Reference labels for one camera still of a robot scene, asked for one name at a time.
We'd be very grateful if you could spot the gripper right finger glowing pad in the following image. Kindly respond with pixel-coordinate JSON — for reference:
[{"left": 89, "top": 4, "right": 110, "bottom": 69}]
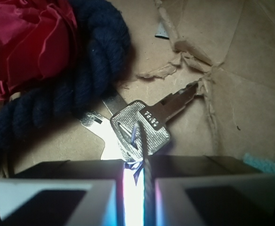
[{"left": 145, "top": 155, "right": 275, "bottom": 226}]

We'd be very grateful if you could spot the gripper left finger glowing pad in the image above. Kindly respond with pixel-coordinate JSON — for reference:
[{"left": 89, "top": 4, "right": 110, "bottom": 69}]
[{"left": 0, "top": 160, "right": 124, "bottom": 226}]

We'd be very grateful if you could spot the silver keys bunch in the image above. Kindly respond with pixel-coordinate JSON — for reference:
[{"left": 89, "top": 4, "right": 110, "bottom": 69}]
[{"left": 76, "top": 81, "right": 199, "bottom": 166}]

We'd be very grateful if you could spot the teal cloth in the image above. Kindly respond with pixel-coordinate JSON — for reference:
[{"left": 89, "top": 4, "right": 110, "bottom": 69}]
[{"left": 243, "top": 153, "right": 275, "bottom": 173}]

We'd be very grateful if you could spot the brown paper bag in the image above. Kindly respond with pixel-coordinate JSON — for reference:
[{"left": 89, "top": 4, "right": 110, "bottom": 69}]
[{"left": 0, "top": 0, "right": 275, "bottom": 179}]

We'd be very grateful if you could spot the dark navy rope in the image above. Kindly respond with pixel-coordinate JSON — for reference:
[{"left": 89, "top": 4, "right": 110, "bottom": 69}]
[{"left": 0, "top": 0, "right": 131, "bottom": 165}]

